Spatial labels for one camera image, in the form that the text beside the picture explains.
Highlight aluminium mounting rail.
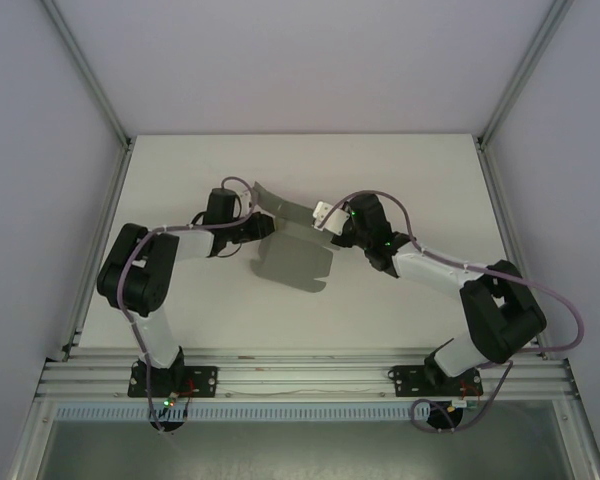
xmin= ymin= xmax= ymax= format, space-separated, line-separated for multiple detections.
xmin=33 ymin=348 xmax=580 ymax=402

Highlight black round cable grommet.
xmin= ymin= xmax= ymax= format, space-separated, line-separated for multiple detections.
xmin=149 ymin=416 xmax=186 ymax=434
xmin=425 ymin=402 xmax=464 ymax=433

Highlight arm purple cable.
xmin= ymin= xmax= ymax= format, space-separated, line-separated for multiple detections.
xmin=120 ymin=177 xmax=261 ymax=434
xmin=332 ymin=188 xmax=586 ymax=432

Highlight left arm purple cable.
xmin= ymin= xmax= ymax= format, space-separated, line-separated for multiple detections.
xmin=120 ymin=177 xmax=261 ymax=434

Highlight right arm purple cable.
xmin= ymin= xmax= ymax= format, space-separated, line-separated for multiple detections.
xmin=332 ymin=188 xmax=586 ymax=432

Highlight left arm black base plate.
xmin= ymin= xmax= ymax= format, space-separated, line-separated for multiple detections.
xmin=126 ymin=363 xmax=219 ymax=400

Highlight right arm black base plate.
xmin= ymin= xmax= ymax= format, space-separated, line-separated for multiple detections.
xmin=388 ymin=364 xmax=483 ymax=400

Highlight slotted grey cable duct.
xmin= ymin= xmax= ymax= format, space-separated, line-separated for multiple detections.
xmin=53 ymin=403 xmax=462 ymax=422

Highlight grey paper box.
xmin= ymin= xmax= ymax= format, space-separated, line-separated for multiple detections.
xmin=249 ymin=179 xmax=339 ymax=296

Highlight aluminium frame post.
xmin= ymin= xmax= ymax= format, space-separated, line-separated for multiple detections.
xmin=43 ymin=0 xmax=134 ymax=150
xmin=476 ymin=0 xmax=577 ymax=150

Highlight sheet metal panel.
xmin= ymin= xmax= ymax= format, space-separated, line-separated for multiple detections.
xmin=33 ymin=418 xmax=589 ymax=480

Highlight aluminium table side rail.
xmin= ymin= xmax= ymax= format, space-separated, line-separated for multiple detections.
xmin=474 ymin=140 xmax=552 ymax=360
xmin=59 ymin=143 xmax=134 ymax=362

